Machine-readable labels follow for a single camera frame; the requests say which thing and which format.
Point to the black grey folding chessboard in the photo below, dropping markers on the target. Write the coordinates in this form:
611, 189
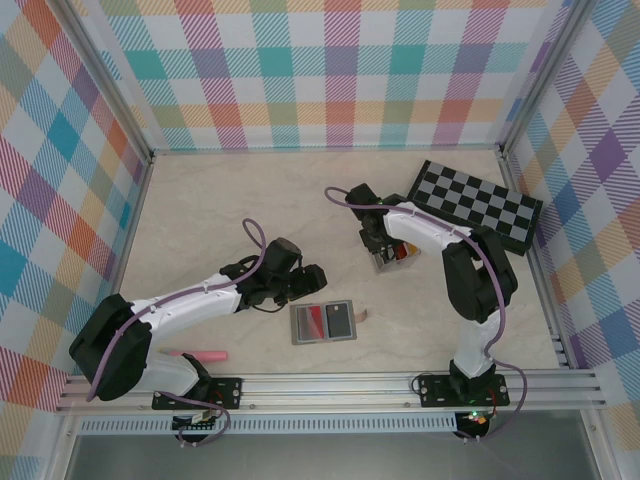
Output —
480, 200

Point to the aluminium mounting rail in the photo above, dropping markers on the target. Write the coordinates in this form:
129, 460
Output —
325, 387

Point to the aluminium frame back bar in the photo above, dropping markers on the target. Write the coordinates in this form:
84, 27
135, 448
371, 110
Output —
325, 150

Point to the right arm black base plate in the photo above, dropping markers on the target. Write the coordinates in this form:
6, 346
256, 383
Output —
435, 390

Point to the pink cylinder marker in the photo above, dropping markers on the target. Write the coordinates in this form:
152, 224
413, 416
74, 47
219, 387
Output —
215, 355

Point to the black card with chip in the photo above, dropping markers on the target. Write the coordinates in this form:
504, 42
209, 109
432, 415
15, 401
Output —
339, 322

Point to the beige gold card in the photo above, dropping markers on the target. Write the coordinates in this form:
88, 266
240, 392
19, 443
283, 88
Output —
412, 249

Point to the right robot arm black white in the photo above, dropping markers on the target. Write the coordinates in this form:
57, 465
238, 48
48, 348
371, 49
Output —
480, 290

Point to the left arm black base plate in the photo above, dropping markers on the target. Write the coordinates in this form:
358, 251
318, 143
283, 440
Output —
227, 392

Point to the aluminium frame post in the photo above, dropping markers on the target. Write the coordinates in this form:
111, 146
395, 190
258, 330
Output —
544, 75
102, 75

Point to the red card white print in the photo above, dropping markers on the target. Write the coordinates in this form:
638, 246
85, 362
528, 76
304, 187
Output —
401, 251

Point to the grey card holder wallet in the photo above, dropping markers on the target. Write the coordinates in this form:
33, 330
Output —
325, 330

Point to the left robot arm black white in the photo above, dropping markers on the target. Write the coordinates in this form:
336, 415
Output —
110, 350

